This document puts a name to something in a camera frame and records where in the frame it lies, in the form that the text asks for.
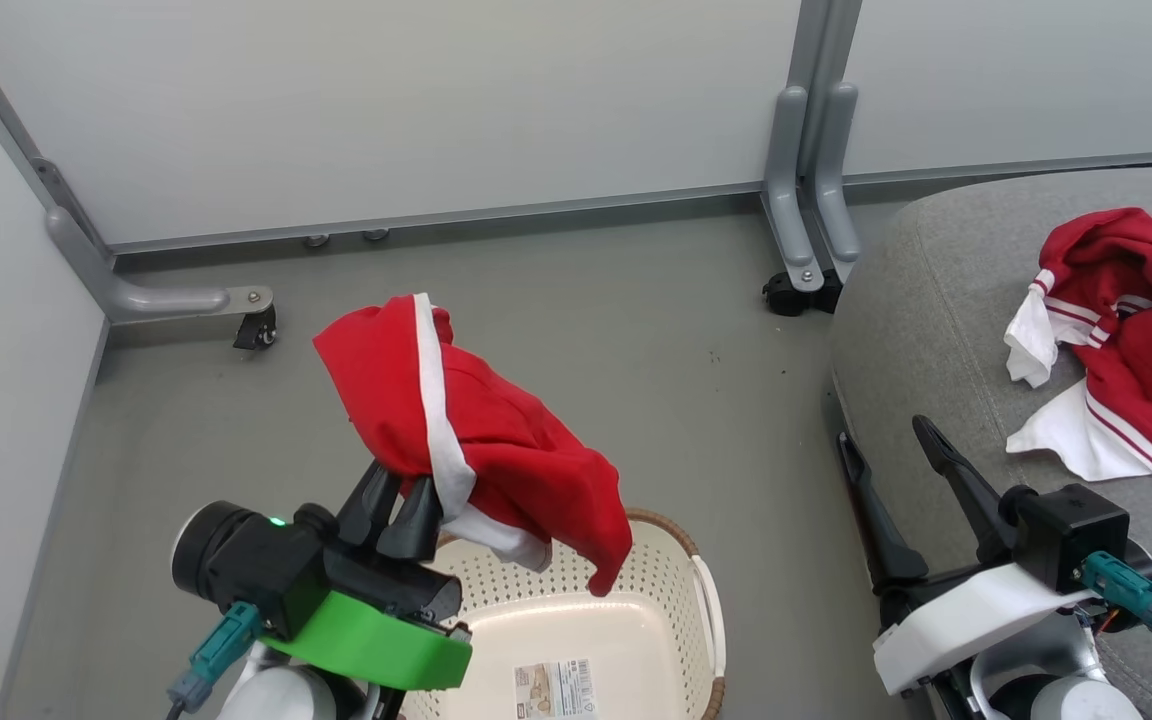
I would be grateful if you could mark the black caster wheel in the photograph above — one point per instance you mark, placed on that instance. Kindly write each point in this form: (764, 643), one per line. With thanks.
(826, 295)
(784, 297)
(256, 328)

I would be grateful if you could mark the paper label sticker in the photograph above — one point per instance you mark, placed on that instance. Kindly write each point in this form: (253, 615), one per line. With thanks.
(556, 690)

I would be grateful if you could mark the grey fabric sofa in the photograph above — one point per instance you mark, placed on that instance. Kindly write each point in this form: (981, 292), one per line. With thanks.
(936, 300)

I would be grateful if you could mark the small metal levelling foot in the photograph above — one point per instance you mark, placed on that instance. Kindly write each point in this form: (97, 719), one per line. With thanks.
(376, 235)
(316, 240)

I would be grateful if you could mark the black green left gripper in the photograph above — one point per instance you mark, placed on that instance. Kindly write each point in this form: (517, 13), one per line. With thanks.
(376, 635)

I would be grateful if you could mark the cream perforated laundry basket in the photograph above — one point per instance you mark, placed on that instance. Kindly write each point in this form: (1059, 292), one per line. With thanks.
(576, 620)

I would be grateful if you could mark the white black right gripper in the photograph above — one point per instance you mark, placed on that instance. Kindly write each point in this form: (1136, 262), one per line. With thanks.
(956, 615)

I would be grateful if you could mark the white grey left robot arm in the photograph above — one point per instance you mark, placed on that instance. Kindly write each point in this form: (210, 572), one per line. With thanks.
(276, 700)

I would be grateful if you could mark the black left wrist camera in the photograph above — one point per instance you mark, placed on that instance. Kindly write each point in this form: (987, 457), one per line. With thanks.
(246, 565)

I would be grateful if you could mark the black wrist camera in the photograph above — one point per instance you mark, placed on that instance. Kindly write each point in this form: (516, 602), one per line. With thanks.
(246, 565)
(1076, 535)

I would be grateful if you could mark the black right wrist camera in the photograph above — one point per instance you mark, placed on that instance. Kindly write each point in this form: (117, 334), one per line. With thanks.
(1076, 535)

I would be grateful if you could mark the red garment with white band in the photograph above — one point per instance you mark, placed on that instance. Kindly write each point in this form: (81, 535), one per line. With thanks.
(516, 450)

